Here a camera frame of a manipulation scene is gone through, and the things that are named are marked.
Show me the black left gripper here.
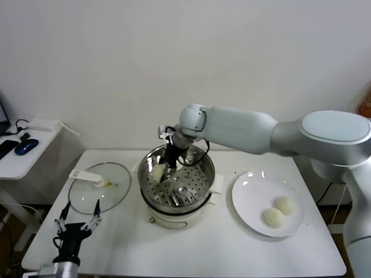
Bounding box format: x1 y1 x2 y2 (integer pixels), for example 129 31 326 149
54 199 103 259

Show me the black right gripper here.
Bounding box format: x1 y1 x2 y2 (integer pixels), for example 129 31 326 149
156 144 187 184

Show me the stainless steel steamer basket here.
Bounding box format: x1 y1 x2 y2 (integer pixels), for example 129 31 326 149
130 142 224 214

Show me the white electric cooker base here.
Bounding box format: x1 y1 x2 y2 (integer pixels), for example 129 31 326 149
139 188 221 231

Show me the white side table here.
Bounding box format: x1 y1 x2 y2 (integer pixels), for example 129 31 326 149
0 124 63 253
329 222 348 234

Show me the blue computer mouse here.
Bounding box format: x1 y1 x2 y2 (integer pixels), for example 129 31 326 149
14 138 40 156

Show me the white round plate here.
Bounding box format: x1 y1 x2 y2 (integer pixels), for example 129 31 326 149
231 171 305 239

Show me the white rectangular box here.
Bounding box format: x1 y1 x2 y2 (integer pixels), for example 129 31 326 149
27 118 57 133

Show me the black laptop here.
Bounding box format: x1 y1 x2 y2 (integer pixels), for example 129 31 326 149
0 92 12 137

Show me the orange bag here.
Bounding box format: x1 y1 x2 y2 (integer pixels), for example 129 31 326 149
358 86 371 118

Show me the glass lid white handle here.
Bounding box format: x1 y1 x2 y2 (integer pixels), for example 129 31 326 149
68 162 133 215

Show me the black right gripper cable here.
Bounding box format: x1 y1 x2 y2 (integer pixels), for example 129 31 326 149
177 140 211 168

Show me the white floor cable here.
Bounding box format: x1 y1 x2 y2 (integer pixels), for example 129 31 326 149
0 202 45 225

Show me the white cable stub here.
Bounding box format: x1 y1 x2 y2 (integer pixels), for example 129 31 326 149
56 121 81 137

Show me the black desk cable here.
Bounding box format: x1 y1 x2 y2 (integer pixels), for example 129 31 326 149
5 119 30 137

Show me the black cable with adapter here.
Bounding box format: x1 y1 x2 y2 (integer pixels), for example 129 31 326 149
317 182 333 205

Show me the white hanging cable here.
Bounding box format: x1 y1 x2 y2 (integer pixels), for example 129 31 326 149
330 185 347 229

